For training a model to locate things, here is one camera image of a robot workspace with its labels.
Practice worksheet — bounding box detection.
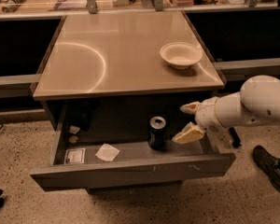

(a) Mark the white folded napkin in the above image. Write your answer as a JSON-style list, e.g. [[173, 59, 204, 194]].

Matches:
[[95, 144, 119, 161]]

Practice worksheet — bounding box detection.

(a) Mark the grey metal rail left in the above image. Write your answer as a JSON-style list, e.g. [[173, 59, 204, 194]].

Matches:
[[0, 74, 41, 98]]

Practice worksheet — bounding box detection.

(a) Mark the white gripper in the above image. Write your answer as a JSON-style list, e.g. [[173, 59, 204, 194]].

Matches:
[[173, 97, 222, 144]]

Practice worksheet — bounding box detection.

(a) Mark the small tan crumpled scrap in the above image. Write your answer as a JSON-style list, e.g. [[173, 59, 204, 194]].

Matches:
[[69, 135, 78, 144]]

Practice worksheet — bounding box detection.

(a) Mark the grey metal rail right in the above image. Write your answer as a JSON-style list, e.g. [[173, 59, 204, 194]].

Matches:
[[214, 58, 280, 81]]

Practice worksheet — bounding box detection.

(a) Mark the small white paper scrap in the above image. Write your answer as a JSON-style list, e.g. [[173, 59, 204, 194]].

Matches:
[[69, 126, 80, 134]]

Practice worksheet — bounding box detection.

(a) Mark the grey metal rail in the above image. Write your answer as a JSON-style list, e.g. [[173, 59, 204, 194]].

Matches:
[[214, 58, 280, 81], [0, 74, 41, 98]]

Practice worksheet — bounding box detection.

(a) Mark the dark blue pepsi can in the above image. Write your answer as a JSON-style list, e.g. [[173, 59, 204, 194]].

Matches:
[[147, 116, 166, 150]]

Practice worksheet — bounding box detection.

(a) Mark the black table leg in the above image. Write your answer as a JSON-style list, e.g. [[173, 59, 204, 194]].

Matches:
[[229, 127, 241, 148]]

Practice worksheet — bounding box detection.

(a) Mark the white label card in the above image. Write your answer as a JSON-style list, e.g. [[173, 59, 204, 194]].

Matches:
[[64, 148, 85, 164]]

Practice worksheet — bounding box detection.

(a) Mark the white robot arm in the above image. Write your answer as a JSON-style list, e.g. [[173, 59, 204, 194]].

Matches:
[[173, 76, 280, 144]]

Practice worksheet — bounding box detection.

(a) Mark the dark leather shoe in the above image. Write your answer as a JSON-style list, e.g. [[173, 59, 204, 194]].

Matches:
[[252, 146, 280, 192]]

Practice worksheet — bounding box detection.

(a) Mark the grey cabinet with steel top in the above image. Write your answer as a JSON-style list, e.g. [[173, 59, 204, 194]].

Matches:
[[30, 10, 228, 133]]

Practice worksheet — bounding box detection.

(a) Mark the open grey top drawer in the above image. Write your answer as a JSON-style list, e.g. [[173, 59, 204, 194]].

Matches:
[[31, 106, 235, 191]]

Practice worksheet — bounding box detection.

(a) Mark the white paper bowl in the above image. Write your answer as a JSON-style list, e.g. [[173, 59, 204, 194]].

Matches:
[[160, 42, 203, 70]]

